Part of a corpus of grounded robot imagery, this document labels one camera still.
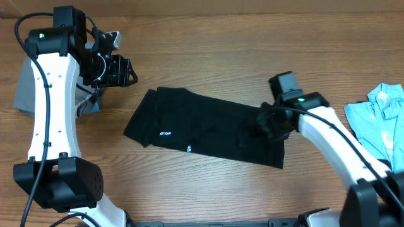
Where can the black polo shirt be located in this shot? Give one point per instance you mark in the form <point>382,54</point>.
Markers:
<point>176,118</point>

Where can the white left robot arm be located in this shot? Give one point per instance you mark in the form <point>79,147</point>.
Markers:
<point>55,175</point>

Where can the light blue shirt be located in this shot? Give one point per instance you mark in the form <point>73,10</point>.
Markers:
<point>378,124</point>

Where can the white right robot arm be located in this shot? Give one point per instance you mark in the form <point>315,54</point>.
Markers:
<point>374,192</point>

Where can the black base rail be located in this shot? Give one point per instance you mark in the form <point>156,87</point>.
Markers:
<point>281,222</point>

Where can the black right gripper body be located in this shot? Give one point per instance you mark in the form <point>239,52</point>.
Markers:
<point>270,122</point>

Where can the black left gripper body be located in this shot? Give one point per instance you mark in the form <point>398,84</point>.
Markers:
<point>101,73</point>

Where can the grey folded shirt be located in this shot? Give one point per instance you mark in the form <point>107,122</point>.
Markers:
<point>25,92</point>

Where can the dark garment under blue shirt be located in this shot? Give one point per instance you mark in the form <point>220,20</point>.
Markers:
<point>385,164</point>

